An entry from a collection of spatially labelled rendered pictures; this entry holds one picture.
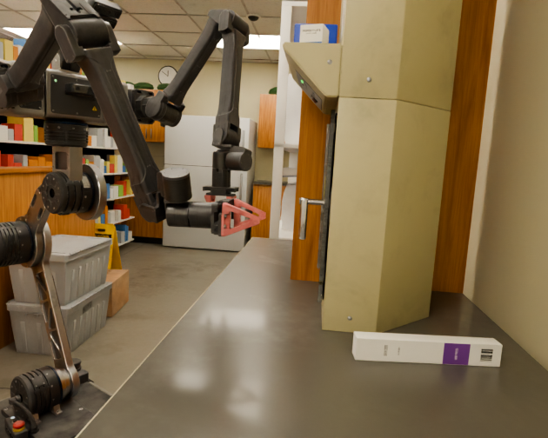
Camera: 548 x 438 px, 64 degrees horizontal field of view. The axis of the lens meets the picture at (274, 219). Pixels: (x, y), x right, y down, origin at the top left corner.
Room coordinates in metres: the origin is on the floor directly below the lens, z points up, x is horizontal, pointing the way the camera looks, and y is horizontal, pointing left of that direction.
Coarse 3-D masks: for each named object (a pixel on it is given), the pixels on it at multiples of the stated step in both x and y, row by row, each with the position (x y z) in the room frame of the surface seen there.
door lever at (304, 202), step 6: (300, 198) 0.93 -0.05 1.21; (306, 198) 0.92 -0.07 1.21; (300, 204) 0.92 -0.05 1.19; (306, 204) 0.92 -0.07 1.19; (312, 204) 0.92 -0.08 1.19; (318, 204) 0.92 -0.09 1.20; (300, 210) 0.92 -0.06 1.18; (306, 210) 0.92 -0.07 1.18; (300, 216) 0.92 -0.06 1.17; (306, 216) 0.92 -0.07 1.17; (300, 222) 0.92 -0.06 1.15; (306, 222) 0.92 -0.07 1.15; (300, 228) 0.92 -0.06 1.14; (300, 234) 0.92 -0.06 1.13
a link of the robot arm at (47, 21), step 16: (48, 0) 0.91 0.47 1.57; (64, 0) 0.93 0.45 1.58; (80, 0) 0.95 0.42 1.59; (48, 16) 0.93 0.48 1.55; (64, 16) 0.90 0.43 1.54; (80, 16) 0.93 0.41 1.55; (96, 16) 0.95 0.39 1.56; (32, 32) 1.00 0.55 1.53; (48, 32) 0.97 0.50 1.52; (80, 32) 0.90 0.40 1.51; (96, 32) 0.93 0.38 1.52; (32, 48) 1.02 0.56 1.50; (48, 48) 1.01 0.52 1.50; (16, 64) 1.09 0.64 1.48; (32, 64) 1.05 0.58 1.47; (48, 64) 1.08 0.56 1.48; (0, 80) 1.11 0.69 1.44; (16, 80) 1.11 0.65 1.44; (32, 80) 1.11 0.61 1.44; (0, 96) 1.14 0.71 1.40; (16, 96) 1.14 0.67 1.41
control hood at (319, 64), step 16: (288, 48) 0.88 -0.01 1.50; (304, 48) 0.88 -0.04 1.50; (320, 48) 0.87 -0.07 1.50; (336, 48) 0.87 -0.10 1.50; (304, 64) 0.88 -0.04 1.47; (320, 64) 0.87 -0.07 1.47; (336, 64) 0.87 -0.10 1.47; (304, 80) 0.97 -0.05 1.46; (320, 80) 0.87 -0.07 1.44; (336, 80) 0.87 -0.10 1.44; (320, 96) 0.95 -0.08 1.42; (336, 96) 0.87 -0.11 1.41
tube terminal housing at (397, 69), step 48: (384, 0) 0.86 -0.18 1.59; (432, 0) 0.91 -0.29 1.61; (384, 48) 0.86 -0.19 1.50; (432, 48) 0.92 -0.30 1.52; (384, 96) 0.86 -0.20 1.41; (432, 96) 0.94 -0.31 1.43; (336, 144) 0.87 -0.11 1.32; (384, 144) 0.86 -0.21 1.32; (432, 144) 0.95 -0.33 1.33; (336, 192) 0.87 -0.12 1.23; (384, 192) 0.86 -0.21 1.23; (432, 192) 0.96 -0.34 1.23; (336, 240) 0.87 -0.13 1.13; (384, 240) 0.86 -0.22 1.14; (432, 240) 0.97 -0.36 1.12; (336, 288) 0.87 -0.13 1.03; (384, 288) 0.87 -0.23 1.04
